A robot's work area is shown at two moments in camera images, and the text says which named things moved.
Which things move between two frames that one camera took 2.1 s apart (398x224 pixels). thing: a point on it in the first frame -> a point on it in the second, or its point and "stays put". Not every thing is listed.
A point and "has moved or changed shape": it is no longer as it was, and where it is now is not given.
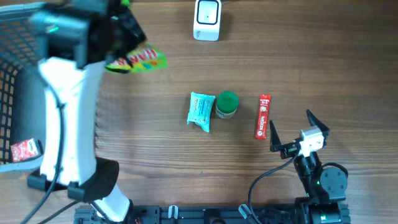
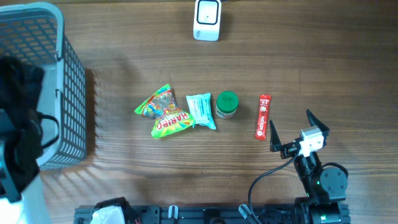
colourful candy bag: x=148 y=59 -> x=161 y=106
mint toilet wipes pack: x=199 y=110 has moved or changed shape
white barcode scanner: x=207 y=20 stays put
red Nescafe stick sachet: x=262 y=116 stays put
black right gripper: x=288 y=149 stays put
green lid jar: x=227 y=102 stays put
